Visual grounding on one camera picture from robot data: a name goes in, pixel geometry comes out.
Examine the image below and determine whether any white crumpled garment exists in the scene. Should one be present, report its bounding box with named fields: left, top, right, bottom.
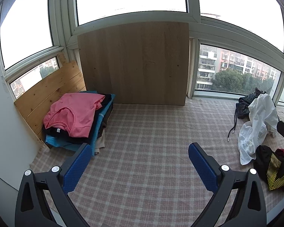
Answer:
left=237, top=94, right=279, bottom=166

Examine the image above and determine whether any black yellow patterned garment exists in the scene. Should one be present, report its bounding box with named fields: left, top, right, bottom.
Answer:
left=253, top=145, right=284, bottom=191

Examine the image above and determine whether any blue folded garment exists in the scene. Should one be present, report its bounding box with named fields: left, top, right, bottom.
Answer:
left=42, top=94, right=115, bottom=155

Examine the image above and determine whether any black folded garment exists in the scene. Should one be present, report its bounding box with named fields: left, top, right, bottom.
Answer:
left=42, top=94, right=115, bottom=145

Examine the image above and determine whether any beige folded garment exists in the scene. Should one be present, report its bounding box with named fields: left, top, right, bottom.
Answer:
left=94, top=130, right=105, bottom=155

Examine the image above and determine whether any light pine wood panel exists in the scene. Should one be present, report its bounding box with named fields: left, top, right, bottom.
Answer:
left=14, top=61, right=85, bottom=142

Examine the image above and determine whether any pink folded shirt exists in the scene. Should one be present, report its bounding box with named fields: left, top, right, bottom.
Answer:
left=43, top=92, right=105, bottom=138

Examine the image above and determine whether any plaid pink table cloth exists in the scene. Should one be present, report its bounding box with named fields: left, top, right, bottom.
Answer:
left=29, top=97, right=284, bottom=227

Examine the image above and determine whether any large brown wooden board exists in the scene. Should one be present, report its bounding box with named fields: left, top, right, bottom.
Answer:
left=78, top=22, right=189, bottom=106

